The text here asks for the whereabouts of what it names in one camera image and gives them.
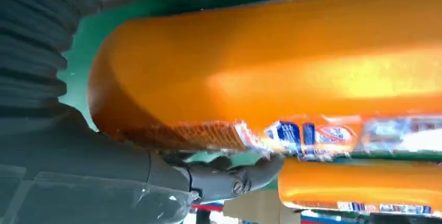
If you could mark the brown cardboard box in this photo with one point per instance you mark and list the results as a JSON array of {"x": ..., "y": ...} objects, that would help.
[{"x": 255, "y": 208}]

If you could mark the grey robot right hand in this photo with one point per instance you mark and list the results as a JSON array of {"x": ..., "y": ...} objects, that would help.
[{"x": 86, "y": 188}]

